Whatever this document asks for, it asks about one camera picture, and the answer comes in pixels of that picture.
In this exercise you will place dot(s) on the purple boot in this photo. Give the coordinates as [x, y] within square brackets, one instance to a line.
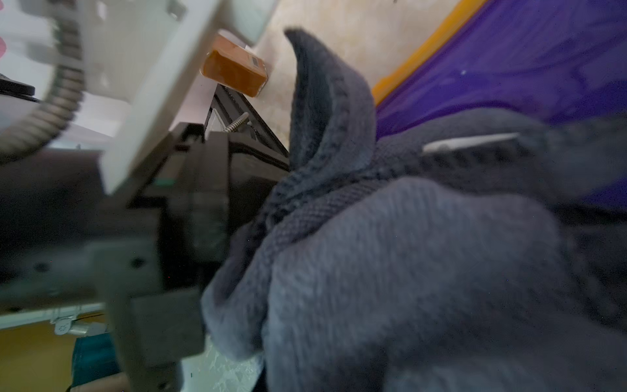
[525, 107]

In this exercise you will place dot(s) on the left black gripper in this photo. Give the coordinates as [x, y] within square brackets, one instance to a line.
[146, 251]

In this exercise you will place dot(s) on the grey cloth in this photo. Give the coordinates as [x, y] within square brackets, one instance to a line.
[461, 255]

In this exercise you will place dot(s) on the brown cylinder bottle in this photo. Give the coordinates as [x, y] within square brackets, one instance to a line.
[235, 67]

